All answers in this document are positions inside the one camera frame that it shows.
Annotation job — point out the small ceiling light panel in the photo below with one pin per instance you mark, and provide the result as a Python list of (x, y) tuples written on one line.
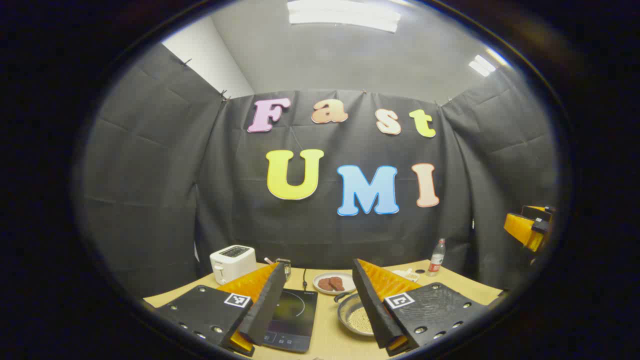
[(482, 65)]

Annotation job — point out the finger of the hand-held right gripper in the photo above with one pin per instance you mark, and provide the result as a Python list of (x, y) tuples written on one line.
[(522, 227)]

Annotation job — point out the red meat piece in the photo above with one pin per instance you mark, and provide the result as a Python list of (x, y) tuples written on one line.
[(337, 283), (325, 284)]

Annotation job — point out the large ceiling light panel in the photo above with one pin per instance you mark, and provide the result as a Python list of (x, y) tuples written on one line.
[(345, 15)]

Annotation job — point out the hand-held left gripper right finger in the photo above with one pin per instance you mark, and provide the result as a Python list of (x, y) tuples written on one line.
[(372, 305)]

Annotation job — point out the pile of soybeans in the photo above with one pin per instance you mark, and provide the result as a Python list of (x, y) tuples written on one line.
[(361, 321)]

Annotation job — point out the white divided dish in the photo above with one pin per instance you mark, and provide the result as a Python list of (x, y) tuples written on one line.
[(407, 275)]

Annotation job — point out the pink striped straw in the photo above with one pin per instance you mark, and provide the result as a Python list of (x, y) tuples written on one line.
[(270, 260)]

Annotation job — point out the white toaster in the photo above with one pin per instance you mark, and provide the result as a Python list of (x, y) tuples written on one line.
[(232, 265)]

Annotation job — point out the black induction cooktop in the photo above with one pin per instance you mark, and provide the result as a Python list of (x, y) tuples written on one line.
[(295, 315)]

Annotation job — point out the stainless steel pot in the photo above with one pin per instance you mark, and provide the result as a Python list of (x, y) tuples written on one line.
[(345, 316)]

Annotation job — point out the clear plastic water bottle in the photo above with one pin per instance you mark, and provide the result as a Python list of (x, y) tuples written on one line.
[(436, 260)]

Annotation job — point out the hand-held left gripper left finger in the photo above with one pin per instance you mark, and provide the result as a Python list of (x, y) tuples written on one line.
[(265, 310)]

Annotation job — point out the white round plate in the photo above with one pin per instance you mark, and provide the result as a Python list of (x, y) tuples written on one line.
[(345, 291)]

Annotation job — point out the black backdrop cloth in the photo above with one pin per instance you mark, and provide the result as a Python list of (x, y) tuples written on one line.
[(200, 200)]

